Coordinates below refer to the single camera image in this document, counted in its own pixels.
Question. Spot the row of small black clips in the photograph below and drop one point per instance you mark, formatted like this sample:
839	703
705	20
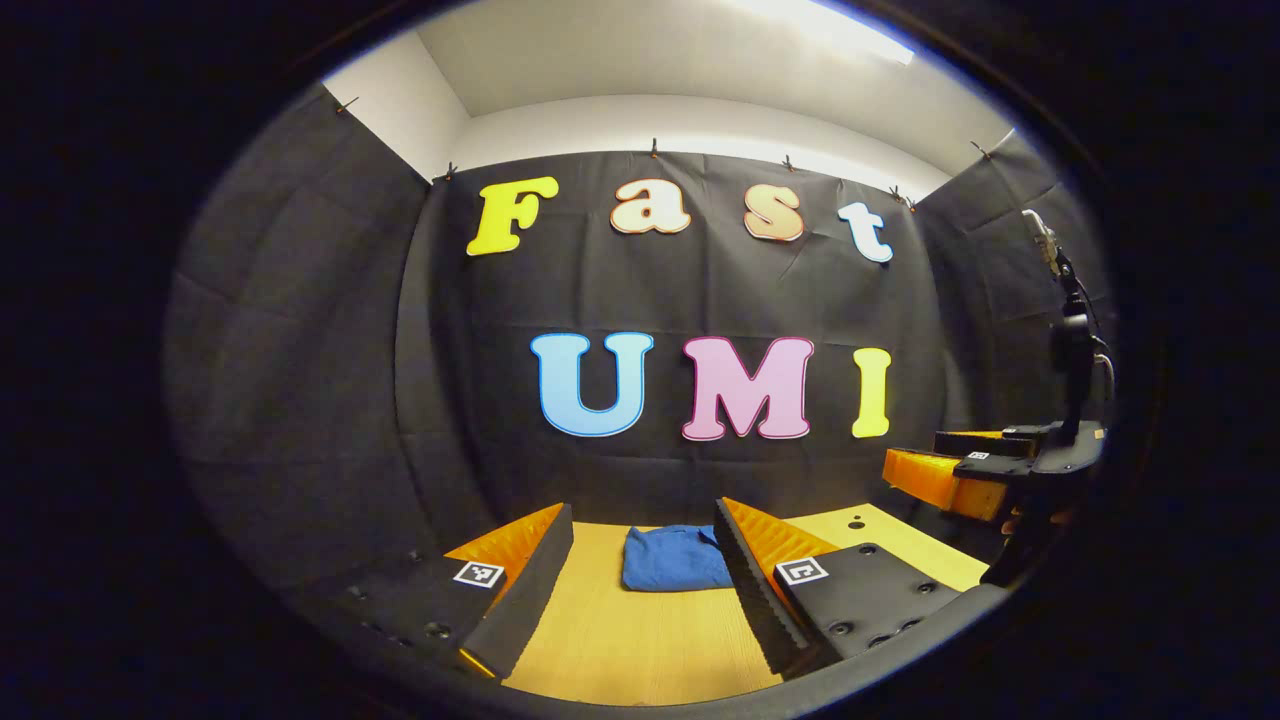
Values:
654	149

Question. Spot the black backdrop cloth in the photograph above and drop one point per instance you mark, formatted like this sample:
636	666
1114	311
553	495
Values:
700	300

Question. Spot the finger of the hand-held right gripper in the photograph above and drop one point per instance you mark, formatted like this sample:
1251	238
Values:
995	468
975	444

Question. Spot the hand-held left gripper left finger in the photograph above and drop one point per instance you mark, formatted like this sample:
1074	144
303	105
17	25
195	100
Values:
535	590

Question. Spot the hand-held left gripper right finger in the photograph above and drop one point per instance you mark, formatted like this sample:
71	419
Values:
750	590

